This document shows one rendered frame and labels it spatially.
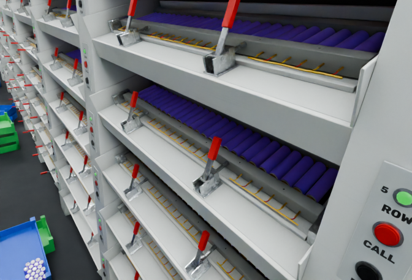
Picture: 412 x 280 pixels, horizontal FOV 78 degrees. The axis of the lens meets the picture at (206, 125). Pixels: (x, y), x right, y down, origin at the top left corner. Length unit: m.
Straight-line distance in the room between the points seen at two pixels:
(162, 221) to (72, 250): 1.01
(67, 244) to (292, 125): 1.47
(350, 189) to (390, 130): 0.06
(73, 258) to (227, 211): 1.24
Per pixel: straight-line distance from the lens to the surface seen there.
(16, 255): 1.56
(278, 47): 0.33
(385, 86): 0.22
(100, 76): 0.72
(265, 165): 0.41
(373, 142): 0.23
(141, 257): 0.81
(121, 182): 0.76
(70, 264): 1.53
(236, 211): 0.38
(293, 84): 0.29
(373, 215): 0.25
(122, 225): 0.90
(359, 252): 0.27
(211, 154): 0.38
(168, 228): 0.61
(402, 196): 0.23
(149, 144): 0.54
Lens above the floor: 1.14
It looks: 23 degrees down
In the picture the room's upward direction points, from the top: 6 degrees clockwise
